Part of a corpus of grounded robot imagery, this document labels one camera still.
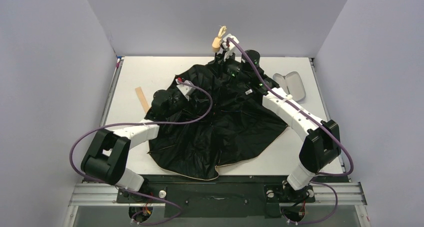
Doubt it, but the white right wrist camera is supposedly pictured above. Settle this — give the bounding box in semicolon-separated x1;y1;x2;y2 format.
220;33;240;61

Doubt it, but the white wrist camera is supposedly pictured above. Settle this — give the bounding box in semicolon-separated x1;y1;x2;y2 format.
175;77;196;101
220;33;240;61

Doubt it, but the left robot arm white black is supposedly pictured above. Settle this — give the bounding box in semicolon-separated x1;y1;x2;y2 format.
80;87;194;191

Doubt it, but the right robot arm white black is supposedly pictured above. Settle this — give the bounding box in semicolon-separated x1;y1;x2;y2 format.
213;50;344;192

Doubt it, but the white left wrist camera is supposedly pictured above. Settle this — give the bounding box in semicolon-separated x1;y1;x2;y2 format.
175;77;196;101

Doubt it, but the aluminium front rail frame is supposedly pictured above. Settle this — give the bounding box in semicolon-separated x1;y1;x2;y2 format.
64;175;371;227

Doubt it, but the beige umbrella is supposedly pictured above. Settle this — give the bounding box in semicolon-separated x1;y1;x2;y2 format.
134;25;289;181

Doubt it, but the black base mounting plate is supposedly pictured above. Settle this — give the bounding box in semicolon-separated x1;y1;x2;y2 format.
116;175;316;218

